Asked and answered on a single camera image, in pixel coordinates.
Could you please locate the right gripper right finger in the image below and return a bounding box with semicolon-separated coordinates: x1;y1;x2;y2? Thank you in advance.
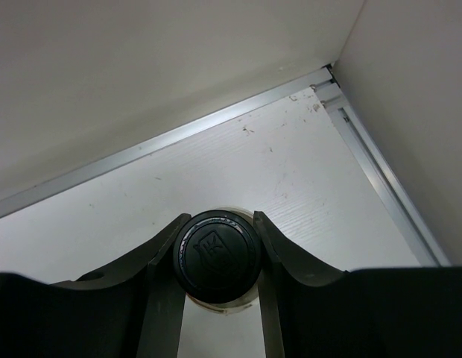
253;212;462;357

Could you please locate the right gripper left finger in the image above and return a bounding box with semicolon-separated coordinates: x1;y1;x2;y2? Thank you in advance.
0;214;189;357

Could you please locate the tall black-capped sauce bottle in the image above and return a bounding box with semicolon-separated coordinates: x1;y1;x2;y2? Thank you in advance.
172;207;262;315

